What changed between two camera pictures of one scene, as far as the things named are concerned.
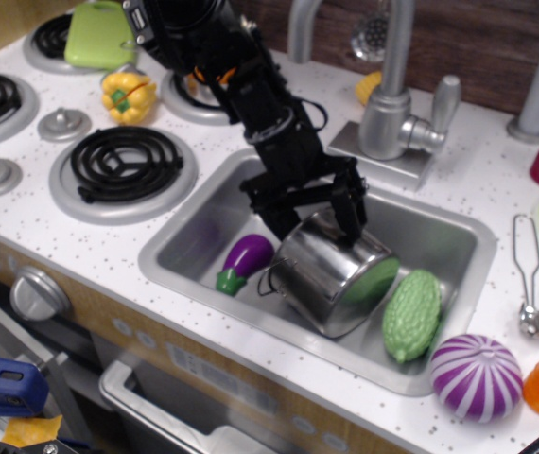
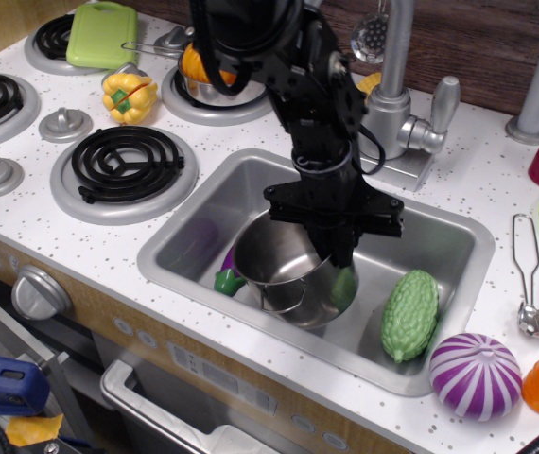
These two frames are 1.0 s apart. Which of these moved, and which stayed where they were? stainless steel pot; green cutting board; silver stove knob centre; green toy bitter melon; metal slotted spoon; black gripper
Moved: black gripper; stainless steel pot
Stayed: metal slotted spoon; green toy bitter melon; green cutting board; silver stove knob centre
